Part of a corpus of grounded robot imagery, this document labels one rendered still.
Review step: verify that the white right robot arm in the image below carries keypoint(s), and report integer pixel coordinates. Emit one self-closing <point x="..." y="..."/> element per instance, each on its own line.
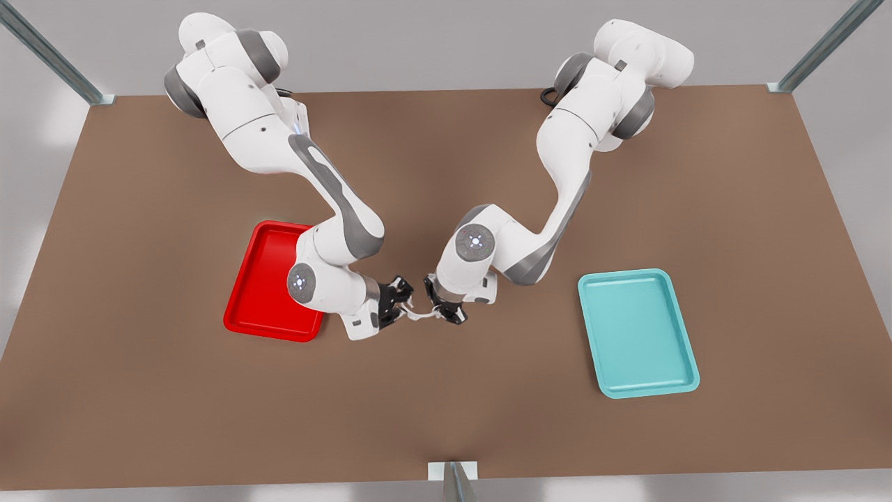
<point x="251" y="118"/>

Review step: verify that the red rectangular tray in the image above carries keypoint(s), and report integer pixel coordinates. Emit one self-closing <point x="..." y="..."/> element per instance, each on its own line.
<point x="268" y="279"/>

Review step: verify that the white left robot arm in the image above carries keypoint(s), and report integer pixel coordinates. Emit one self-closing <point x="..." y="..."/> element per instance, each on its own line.
<point x="585" y="132"/>

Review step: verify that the white drainage pipe clamp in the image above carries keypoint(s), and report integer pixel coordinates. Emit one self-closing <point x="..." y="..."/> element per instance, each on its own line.
<point x="418" y="312"/>

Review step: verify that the teal rectangular tray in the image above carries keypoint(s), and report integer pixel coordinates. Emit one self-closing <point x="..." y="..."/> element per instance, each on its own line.
<point x="637" y="333"/>

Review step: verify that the silver frame post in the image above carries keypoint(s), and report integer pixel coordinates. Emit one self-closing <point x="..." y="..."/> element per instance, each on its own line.
<point x="826" y="45"/>
<point x="49" y="52"/>
<point x="456" y="481"/>

